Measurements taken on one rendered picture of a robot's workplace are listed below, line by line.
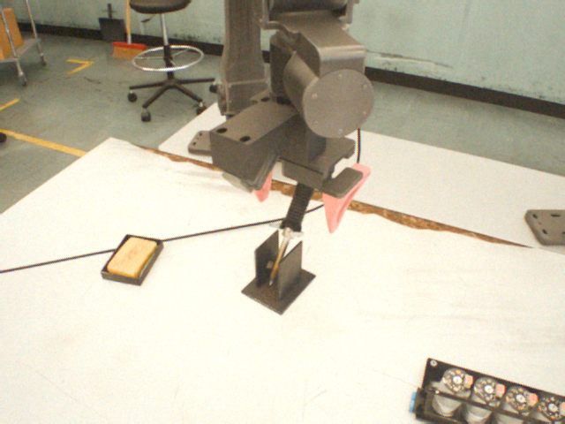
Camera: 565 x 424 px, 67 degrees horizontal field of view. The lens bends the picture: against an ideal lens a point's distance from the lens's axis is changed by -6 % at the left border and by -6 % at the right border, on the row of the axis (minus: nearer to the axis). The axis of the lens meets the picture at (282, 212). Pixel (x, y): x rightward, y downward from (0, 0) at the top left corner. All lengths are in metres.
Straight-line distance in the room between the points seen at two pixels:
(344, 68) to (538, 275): 0.42
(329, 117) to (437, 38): 2.68
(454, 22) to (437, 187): 2.28
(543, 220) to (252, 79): 0.48
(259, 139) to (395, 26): 2.70
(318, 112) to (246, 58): 0.36
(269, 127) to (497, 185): 0.50
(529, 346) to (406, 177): 0.34
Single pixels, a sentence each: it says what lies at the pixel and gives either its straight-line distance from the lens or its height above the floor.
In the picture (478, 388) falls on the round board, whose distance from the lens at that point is 0.44.
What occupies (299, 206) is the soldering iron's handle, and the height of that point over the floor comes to 0.85.
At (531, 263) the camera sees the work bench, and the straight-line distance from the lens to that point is 0.67.
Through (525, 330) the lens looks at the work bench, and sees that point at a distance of 0.58.
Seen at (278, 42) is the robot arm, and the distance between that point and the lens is 0.42.
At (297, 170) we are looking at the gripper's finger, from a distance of 0.44.
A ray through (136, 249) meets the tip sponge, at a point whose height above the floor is 0.76.
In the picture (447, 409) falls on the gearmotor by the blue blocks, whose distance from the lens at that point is 0.45.
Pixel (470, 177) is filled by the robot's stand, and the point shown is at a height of 0.75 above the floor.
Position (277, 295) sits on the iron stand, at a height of 0.75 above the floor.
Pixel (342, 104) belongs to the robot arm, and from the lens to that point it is 0.35.
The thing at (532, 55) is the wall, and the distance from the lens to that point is 3.02.
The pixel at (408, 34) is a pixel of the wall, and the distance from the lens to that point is 3.04.
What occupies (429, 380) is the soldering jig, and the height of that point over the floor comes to 0.76.
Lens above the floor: 1.16
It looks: 38 degrees down
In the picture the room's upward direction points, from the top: straight up
